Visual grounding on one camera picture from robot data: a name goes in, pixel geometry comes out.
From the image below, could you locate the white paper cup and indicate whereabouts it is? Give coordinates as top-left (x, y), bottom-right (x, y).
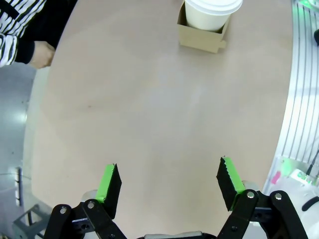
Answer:
top-left (186, 4), bottom-right (231, 32)

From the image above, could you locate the grey metal stool frame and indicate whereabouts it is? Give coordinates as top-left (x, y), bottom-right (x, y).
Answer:
top-left (11, 203), bottom-right (50, 239)

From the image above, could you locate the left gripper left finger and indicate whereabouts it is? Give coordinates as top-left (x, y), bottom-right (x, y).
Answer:
top-left (44, 163), bottom-right (125, 239)

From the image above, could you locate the white plastic cup lid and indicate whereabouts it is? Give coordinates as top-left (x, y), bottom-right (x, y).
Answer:
top-left (183, 0), bottom-right (244, 13)

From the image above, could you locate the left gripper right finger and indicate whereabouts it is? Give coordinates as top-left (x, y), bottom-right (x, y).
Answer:
top-left (216, 156), bottom-right (310, 239)

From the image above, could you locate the brown cardboard cup carrier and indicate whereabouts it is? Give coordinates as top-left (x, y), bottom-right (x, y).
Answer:
top-left (176, 2), bottom-right (231, 54)

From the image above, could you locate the aluminium slotted base plate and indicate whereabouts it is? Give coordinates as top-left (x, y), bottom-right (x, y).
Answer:
top-left (263, 0), bottom-right (319, 190)

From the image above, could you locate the person body in zebra jacket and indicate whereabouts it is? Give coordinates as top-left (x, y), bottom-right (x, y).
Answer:
top-left (0, 0), bottom-right (78, 50)

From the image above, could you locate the person's right hand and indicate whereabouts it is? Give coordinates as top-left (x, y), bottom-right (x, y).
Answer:
top-left (29, 40), bottom-right (56, 69)

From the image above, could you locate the person's right forearm zebra sleeve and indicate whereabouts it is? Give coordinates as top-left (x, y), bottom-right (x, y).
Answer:
top-left (0, 34), bottom-right (35, 68)

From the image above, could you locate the thin black cable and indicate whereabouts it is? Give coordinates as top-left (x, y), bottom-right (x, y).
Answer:
top-left (305, 148), bottom-right (319, 175)

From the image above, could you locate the white control device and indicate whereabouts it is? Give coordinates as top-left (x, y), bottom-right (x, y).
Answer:
top-left (270, 156), bottom-right (319, 239)

